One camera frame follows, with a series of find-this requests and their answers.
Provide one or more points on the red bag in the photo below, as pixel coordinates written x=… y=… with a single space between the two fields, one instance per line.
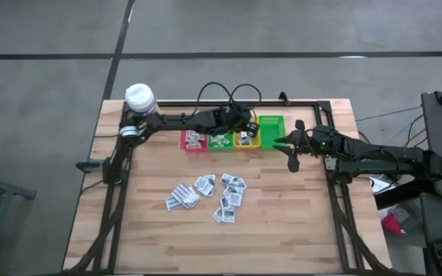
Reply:
x=391 y=224

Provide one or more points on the yellow plastic basket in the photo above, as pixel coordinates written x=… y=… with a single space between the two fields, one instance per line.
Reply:
x=237 y=145

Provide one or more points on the green plastic basket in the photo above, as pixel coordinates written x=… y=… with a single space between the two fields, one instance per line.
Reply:
x=272 y=132
x=210 y=148

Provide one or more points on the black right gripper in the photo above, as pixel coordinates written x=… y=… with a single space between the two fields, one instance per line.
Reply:
x=320 y=142

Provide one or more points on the white paper sheet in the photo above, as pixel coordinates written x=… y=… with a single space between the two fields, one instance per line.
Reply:
x=378 y=186

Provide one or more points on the Lysol wipes canister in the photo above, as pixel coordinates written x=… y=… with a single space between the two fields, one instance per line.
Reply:
x=140 y=96

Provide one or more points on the black beam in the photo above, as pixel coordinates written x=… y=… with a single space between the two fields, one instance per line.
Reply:
x=401 y=197

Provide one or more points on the red plastic basket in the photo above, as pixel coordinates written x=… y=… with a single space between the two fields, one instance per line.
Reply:
x=183 y=143

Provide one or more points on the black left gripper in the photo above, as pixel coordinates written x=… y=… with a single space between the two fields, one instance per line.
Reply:
x=236 y=119

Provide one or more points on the pile of red-striped packets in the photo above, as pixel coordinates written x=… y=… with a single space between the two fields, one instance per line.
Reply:
x=180 y=191

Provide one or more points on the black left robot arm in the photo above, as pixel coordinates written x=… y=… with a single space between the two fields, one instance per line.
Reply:
x=175 y=122

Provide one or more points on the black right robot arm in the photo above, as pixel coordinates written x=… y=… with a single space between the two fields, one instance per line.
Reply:
x=390 y=155

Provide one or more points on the silver metal bracket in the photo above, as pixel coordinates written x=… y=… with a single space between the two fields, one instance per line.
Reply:
x=330 y=163

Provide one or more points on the white orange ointment packet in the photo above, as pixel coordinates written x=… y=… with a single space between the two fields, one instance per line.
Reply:
x=187 y=136
x=202 y=137
x=195 y=138

